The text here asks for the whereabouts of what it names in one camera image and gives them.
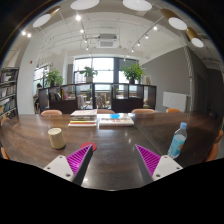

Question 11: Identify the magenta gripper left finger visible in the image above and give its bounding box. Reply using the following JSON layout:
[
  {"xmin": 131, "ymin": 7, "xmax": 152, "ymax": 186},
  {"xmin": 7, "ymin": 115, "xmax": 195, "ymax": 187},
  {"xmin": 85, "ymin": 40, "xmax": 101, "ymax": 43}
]
[{"xmin": 44, "ymin": 147, "xmax": 93, "ymax": 185}]

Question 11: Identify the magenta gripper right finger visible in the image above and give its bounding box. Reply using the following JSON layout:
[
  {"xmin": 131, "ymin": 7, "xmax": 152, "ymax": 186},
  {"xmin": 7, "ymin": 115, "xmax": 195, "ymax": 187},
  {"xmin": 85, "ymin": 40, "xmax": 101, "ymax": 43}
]
[{"xmin": 135, "ymin": 145, "xmax": 182, "ymax": 185}]

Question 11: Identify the clear plastic water bottle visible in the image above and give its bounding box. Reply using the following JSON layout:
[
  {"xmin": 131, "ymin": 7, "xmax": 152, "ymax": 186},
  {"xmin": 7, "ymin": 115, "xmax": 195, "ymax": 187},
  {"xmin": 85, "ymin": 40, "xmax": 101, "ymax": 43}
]
[{"xmin": 168, "ymin": 122, "xmax": 187, "ymax": 159}]

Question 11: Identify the red round coaster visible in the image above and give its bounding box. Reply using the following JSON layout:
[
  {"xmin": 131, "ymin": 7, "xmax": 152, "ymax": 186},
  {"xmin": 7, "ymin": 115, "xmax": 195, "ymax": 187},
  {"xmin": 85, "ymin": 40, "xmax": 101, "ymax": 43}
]
[{"xmin": 80, "ymin": 142, "xmax": 97, "ymax": 152}]

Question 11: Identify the cream ceramic cup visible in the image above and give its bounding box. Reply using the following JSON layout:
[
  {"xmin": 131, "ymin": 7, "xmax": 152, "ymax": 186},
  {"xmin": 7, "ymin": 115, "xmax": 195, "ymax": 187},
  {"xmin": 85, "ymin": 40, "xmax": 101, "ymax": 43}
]
[{"xmin": 48, "ymin": 128, "xmax": 65, "ymax": 149}]

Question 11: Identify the stack of books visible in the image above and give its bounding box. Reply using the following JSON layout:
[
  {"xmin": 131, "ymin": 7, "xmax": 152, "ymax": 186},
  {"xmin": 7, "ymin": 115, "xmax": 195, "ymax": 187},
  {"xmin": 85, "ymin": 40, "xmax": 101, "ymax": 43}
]
[{"xmin": 69, "ymin": 109, "xmax": 97, "ymax": 127}]

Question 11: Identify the orange chair right corner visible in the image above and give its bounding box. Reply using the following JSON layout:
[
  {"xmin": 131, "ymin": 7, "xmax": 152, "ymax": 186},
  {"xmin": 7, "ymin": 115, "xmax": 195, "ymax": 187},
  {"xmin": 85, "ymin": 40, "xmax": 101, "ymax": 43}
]
[{"xmin": 166, "ymin": 108, "xmax": 181, "ymax": 113}]

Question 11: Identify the orange chair right side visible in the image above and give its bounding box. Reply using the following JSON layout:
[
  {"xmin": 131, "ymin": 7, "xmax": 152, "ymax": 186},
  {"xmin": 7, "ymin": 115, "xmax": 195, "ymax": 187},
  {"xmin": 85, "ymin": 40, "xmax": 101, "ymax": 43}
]
[{"xmin": 205, "ymin": 130, "xmax": 223, "ymax": 162}]

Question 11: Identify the orange chair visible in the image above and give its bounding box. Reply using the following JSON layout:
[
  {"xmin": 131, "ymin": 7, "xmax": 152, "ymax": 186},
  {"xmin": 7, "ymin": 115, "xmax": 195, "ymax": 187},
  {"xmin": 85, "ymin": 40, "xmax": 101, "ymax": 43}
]
[
  {"xmin": 41, "ymin": 110, "xmax": 62, "ymax": 115},
  {"xmin": 205, "ymin": 130, "xmax": 223, "ymax": 162},
  {"xmin": 97, "ymin": 109, "xmax": 115, "ymax": 114},
  {"xmin": 131, "ymin": 108, "xmax": 156, "ymax": 114},
  {"xmin": 1, "ymin": 147, "xmax": 9, "ymax": 160}
]

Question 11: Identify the orange chair far right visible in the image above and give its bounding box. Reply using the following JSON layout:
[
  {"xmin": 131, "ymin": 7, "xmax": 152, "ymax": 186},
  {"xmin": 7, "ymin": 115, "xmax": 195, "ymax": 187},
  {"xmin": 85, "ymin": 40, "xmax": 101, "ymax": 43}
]
[{"xmin": 131, "ymin": 108, "xmax": 156, "ymax": 114}]

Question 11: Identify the orange chair far left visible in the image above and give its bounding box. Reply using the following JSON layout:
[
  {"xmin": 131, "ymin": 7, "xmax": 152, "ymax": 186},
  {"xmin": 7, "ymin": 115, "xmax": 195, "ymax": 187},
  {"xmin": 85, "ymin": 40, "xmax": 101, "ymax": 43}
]
[{"xmin": 41, "ymin": 110, "xmax": 62, "ymax": 115}]

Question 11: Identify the orange chair far middle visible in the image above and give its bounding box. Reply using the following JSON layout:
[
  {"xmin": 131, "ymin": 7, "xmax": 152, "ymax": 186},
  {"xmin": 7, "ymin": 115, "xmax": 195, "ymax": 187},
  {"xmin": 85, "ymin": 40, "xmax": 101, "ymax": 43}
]
[{"xmin": 97, "ymin": 109, "xmax": 115, "ymax": 114}]

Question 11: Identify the orange chair left side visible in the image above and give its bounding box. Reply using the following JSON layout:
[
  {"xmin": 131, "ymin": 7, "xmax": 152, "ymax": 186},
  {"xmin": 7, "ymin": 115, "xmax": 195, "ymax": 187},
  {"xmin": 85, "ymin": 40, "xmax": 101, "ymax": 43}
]
[{"xmin": 1, "ymin": 147, "xmax": 9, "ymax": 160}]

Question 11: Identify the dark shelf divider unit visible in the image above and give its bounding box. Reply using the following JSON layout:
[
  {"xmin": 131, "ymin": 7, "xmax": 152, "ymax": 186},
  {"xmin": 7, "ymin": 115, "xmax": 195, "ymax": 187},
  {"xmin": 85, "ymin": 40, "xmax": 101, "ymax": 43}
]
[{"xmin": 39, "ymin": 82, "xmax": 157, "ymax": 114}]

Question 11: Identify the potted plant left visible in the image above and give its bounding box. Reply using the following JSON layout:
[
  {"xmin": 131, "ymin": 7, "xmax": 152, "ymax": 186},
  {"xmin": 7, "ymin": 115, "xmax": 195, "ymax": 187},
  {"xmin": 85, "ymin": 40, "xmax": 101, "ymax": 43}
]
[{"xmin": 45, "ymin": 68, "xmax": 63, "ymax": 87}]

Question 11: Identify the potted plant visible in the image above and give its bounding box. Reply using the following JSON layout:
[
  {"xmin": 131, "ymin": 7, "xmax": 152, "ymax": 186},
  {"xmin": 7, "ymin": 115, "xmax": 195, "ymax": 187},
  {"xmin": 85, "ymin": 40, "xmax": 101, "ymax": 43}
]
[
  {"xmin": 80, "ymin": 66, "xmax": 98, "ymax": 83},
  {"xmin": 123, "ymin": 63, "xmax": 145, "ymax": 84},
  {"xmin": 45, "ymin": 68, "xmax": 63, "ymax": 87}
]

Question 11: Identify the potted plant right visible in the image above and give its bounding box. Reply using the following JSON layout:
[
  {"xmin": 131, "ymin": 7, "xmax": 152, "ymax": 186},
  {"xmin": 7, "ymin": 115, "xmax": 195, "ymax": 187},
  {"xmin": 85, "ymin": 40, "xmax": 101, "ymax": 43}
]
[{"xmin": 123, "ymin": 63, "xmax": 145, "ymax": 84}]

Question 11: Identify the potted plant middle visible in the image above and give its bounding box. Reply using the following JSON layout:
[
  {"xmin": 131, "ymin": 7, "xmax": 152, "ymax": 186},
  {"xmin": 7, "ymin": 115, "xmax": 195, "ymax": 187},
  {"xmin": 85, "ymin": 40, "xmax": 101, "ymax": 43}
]
[{"xmin": 80, "ymin": 66, "xmax": 98, "ymax": 83}]

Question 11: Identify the ceiling air conditioner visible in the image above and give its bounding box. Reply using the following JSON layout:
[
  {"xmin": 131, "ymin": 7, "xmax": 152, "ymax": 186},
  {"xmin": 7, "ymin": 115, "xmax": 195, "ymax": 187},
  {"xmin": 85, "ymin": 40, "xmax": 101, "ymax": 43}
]
[{"xmin": 97, "ymin": 34, "xmax": 117, "ymax": 48}]

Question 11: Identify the white board on wall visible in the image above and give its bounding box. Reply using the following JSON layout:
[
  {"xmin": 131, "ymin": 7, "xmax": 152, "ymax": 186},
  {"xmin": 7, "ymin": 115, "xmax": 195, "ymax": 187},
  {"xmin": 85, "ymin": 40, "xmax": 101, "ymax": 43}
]
[{"xmin": 163, "ymin": 92, "xmax": 187, "ymax": 112}]

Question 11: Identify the bookshelf at left wall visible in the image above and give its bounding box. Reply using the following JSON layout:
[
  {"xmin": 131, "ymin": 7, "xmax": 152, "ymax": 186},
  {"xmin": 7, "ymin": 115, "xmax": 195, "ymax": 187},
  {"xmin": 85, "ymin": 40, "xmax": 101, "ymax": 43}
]
[{"xmin": 0, "ymin": 67, "xmax": 19, "ymax": 121}]

